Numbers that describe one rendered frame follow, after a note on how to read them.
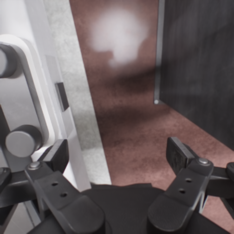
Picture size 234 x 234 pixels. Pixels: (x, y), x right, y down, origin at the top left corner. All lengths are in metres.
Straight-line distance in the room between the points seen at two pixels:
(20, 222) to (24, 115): 0.12
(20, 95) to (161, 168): 1.16
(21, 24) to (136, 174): 1.16
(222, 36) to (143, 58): 0.57
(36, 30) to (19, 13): 0.02
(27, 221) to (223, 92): 0.47
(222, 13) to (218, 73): 0.15
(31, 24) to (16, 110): 0.09
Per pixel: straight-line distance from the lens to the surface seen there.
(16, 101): 0.18
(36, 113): 0.17
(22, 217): 0.23
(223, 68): 0.52
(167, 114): 1.11
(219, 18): 0.57
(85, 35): 1.04
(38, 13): 0.24
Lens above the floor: 1.02
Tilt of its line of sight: 73 degrees down
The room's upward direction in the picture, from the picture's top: 174 degrees clockwise
